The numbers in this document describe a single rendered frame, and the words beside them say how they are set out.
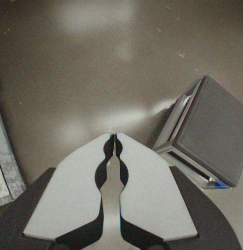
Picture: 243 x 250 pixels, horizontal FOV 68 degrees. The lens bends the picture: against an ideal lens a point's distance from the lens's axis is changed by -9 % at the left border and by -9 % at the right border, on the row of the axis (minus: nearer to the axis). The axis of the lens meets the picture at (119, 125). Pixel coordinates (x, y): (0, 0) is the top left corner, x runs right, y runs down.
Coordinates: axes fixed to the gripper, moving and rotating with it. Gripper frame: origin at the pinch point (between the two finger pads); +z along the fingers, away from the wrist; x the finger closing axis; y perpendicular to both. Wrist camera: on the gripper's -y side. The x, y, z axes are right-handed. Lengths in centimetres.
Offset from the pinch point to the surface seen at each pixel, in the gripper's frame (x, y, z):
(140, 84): 12, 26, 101
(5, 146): -51, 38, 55
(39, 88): -42, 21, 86
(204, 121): 35, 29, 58
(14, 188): -45, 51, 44
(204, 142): 33, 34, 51
